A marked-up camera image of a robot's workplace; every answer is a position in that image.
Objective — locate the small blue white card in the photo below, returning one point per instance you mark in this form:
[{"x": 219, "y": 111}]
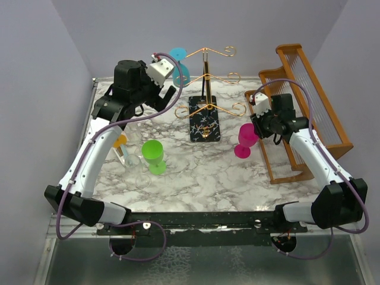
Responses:
[{"x": 121, "y": 153}]

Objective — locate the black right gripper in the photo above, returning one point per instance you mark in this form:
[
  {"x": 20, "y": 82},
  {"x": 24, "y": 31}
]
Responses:
[{"x": 257, "y": 122}]

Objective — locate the gold wine glass rack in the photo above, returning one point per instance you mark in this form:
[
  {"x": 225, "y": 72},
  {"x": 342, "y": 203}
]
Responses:
[{"x": 202, "y": 111}]

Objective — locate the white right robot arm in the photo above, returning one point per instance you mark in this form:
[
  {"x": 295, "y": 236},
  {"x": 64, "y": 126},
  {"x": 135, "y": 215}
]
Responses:
[{"x": 341, "y": 198}]

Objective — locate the orange wine glass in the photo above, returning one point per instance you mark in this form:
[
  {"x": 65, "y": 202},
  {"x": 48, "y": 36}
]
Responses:
[{"x": 121, "y": 140}]

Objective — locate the clear wine glass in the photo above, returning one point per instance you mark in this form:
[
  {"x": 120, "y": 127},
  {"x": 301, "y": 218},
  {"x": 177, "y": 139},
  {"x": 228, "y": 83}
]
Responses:
[{"x": 134, "y": 171}]

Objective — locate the aluminium extrusion rail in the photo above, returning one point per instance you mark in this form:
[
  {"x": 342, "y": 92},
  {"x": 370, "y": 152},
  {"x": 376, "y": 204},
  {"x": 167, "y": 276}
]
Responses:
[{"x": 67, "y": 225}]

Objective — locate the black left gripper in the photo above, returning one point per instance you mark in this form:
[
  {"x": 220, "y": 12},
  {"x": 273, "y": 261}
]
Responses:
[{"x": 157, "y": 100}]

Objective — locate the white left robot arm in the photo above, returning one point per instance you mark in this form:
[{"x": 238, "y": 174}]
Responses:
[{"x": 73, "y": 196}]

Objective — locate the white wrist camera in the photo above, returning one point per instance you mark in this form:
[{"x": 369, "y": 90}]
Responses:
[
  {"x": 260, "y": 104},
  {"x": 160, "y": 71}
]

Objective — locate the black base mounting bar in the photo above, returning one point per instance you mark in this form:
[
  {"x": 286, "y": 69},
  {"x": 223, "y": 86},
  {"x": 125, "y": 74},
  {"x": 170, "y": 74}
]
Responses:
[{"x": 194, "y": 229}]

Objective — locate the pink wine glass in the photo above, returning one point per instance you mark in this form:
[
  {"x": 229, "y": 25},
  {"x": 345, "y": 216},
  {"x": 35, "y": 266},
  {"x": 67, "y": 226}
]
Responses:
[{"x": 247, "y": 138}]

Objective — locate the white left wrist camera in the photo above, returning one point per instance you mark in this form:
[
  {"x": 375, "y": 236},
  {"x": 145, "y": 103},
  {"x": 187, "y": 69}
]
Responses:
[{"x": 160, "y": 71}]

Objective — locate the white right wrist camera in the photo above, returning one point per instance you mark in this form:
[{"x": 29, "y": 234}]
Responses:
[{"x": 260, "y": 104}]

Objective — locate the green wine glass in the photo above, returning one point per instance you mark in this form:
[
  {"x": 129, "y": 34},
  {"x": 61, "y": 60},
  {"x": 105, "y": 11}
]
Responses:
[{"x": 153, "y": 153}]

